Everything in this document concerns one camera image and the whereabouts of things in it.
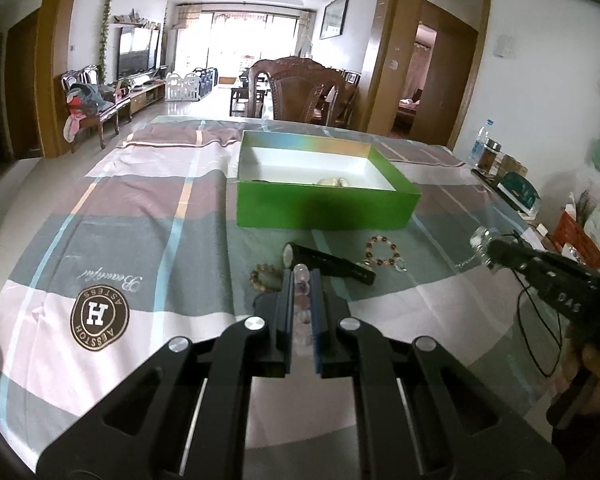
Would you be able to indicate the white baby fence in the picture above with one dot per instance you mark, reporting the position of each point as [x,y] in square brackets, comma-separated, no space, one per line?
[182,87]

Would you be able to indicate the green vine garland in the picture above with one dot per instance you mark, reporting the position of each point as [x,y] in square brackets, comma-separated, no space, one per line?
[105,30]

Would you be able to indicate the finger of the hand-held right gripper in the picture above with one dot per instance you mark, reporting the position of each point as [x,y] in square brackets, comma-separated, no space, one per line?
[510,255]

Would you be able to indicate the pile of clothes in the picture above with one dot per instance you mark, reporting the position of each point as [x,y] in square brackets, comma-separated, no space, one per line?
[87,97]

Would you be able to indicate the flat screen television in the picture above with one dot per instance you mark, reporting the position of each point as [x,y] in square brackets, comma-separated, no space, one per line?
[137,50]

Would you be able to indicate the wall shelf with ornaments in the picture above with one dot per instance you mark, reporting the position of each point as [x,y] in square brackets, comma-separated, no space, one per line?
[130,20]

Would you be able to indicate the person's right hand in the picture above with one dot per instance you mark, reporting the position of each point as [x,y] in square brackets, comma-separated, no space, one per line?
[592,365]

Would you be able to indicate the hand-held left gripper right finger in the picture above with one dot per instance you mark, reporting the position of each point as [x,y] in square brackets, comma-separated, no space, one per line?
[319,320]

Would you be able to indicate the wooden armchair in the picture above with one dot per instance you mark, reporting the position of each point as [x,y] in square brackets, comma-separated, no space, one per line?
[105,115]

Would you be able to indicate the white wall switch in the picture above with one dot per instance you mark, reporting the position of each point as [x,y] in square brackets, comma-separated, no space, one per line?
[505,46]

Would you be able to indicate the wooden television cabinet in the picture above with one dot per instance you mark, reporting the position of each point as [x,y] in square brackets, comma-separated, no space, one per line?
[147,97]

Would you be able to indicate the red paper bag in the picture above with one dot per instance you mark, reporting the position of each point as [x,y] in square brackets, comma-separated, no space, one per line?
[577,237]

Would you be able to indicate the framed wall picture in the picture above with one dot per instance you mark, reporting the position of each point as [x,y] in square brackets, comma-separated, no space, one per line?
[335,15]

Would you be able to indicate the carved wooden dining chair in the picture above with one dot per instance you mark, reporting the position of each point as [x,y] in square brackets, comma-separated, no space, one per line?
[300,95]

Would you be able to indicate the glass jar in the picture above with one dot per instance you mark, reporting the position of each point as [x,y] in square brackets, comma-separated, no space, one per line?
[490,157]

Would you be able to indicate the clear water bottle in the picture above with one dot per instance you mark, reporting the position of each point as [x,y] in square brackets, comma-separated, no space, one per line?
[480,142]

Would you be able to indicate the green cardboard box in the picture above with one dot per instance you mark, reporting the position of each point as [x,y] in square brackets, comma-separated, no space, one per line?
[325,210]

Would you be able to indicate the white standing air conditioner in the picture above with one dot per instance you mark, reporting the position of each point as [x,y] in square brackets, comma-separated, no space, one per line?
[176,50]

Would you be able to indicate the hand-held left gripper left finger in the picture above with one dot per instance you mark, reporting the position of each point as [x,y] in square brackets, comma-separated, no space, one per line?
[288,320]

